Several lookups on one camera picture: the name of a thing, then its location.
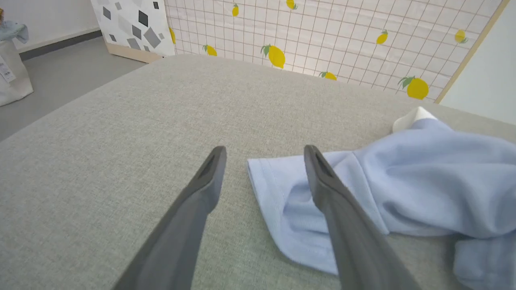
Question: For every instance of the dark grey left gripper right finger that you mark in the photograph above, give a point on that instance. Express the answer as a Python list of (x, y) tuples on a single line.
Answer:
[(354, 241)]

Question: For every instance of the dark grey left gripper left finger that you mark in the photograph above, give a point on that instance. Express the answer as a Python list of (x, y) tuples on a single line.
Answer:
[(181, 233)]

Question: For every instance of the grey geometric print panel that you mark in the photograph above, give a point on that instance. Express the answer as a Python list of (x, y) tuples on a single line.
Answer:
[(129, 28)]

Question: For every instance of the white fabric bag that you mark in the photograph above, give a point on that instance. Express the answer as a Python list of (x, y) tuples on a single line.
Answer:
[(14, 80)]

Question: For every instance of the light blue white-collared garment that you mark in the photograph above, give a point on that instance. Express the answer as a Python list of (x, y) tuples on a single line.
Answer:
[(435, 181)]

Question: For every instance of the blue denim cloth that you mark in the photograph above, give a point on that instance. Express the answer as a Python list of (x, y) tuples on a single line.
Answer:
[(14, 31)]

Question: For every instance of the lemon print grid screen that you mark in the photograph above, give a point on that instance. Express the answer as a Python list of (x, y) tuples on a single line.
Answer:
[(342, 24)]

